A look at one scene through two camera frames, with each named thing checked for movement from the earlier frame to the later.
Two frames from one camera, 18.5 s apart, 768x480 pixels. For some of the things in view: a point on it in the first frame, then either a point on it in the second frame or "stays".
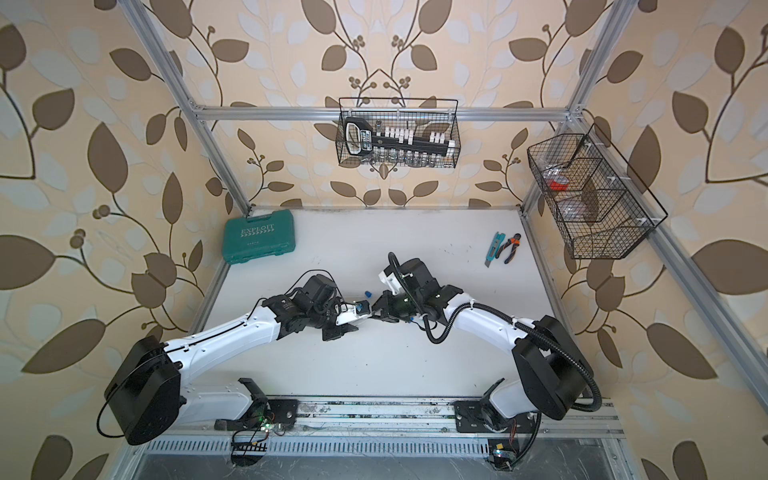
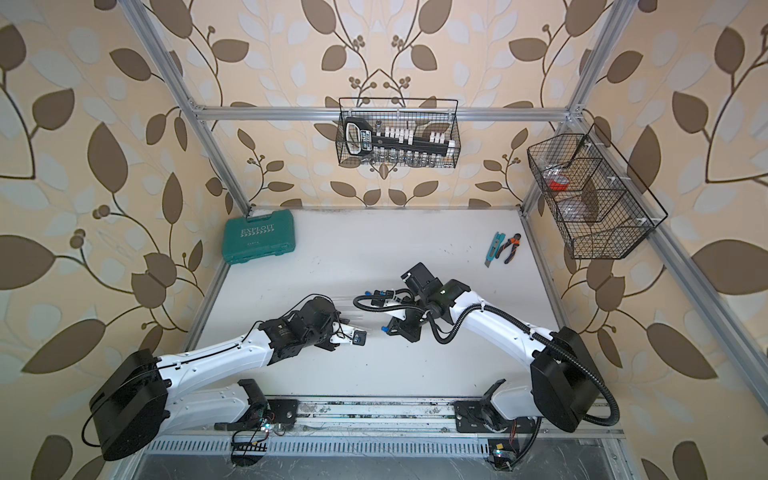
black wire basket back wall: x=398 y=133 stays
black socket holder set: x=360 y=137 stays
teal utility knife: x=494 y=246 stays
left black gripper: x=339 y=331 to x=337 y=318
